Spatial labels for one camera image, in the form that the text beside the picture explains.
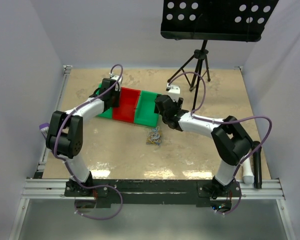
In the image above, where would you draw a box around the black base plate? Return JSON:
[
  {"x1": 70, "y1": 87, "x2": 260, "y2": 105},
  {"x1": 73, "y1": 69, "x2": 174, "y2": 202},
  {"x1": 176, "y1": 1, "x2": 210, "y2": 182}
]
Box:
[{"x1": 64, "y1": 179, "x2": 240, "y2": 208}]

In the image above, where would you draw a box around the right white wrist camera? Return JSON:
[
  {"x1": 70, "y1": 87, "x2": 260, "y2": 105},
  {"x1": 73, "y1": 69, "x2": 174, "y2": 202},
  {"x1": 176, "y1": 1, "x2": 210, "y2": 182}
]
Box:
[{"x1": 166, "y1": 83, "x2": 181, "y2": 102}]

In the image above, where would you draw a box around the blue cable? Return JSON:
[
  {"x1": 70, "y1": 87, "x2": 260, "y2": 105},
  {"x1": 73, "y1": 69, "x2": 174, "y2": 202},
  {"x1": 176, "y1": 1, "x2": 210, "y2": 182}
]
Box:
[{"x1": 146, "y1": 127, "x2": 163, "y2": 146}]

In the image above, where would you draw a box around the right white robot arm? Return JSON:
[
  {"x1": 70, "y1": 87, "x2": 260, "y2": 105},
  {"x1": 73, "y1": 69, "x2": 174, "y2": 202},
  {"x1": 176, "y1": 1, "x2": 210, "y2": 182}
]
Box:
[{"x1": 154, "y1": 94, "x2": 253, "y2": 197}]

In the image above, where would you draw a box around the green plastic bin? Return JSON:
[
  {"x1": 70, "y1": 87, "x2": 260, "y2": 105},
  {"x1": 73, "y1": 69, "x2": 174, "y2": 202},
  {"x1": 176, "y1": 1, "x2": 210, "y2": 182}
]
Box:
[
  {"x1": 91, "y1": 83, "x2": 117, "y2": 119},
  {"x1": 134, "y1": 90, "x2": 159, "y2": 127}
]

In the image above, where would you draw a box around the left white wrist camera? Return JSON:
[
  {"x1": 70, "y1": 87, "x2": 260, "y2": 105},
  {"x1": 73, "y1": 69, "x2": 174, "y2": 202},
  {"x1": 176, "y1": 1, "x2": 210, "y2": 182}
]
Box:
[{"x1": 109, "y1": 72, "x2": 123, "y2": 92}]

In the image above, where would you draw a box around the purple holder block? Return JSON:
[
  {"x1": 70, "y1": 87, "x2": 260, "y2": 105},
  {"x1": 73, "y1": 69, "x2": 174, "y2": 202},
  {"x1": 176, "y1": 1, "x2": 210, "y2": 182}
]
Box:
[{"x1": 39, "y1": 122, "x2": 50, "y2": 138}]

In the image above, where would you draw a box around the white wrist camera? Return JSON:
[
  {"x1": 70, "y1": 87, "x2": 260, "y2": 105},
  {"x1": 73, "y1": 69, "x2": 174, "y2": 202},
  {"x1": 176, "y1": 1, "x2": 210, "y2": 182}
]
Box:
[
  {"x1": 109, "y1": 72, "x2": 123, "y2": 92},
  {"x1": 166, "y1": 83, "x2": 181, "y2": 102}
]

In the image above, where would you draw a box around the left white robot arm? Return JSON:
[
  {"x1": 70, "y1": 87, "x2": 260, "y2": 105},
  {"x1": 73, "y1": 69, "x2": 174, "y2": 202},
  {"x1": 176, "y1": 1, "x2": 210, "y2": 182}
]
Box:
[{"x1": 45, "y1": 75, "x2": 123, "y2": 196}]

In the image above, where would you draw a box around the white microphone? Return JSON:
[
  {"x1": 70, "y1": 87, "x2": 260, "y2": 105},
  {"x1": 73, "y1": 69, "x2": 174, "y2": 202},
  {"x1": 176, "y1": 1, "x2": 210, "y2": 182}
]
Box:
[{"x1": 242, "y1": 157, "x2": 255, "y2": 185}]

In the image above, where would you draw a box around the red plastic bin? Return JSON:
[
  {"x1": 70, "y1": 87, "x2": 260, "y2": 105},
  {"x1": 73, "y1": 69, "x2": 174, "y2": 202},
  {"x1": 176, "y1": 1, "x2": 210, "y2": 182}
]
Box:
[{"x1": 112, "y1": 87, "x2": 141, "y2": 123}]

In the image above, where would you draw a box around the black music stand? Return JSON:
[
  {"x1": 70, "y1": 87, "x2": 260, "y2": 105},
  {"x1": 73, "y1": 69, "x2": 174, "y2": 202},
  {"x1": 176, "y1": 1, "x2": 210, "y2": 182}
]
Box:
[{"x1": 160, "y1": 0, "x2": 280, "y2": 113}]

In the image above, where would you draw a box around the white cable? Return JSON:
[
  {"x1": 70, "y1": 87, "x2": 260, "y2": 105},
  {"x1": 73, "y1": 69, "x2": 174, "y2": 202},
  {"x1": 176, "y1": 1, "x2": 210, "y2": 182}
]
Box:
[{"x1": 147, "y1": 128, "x2": 163, "y2": 141}]

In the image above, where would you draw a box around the black microphone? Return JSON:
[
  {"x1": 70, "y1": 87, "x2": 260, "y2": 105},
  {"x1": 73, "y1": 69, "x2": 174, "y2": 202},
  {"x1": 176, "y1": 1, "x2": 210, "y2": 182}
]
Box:
[{"x1": 252, "y1": 141, "x2": 263, "y2": 190}]

